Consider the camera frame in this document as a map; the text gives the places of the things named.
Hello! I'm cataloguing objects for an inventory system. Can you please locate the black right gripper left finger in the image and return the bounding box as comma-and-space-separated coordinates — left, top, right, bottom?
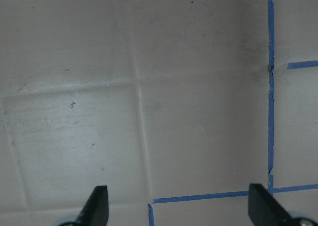
59, 185, 109, 226

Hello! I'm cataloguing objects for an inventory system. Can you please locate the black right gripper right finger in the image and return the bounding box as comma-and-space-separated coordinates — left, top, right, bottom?
248, 183, 318, 226

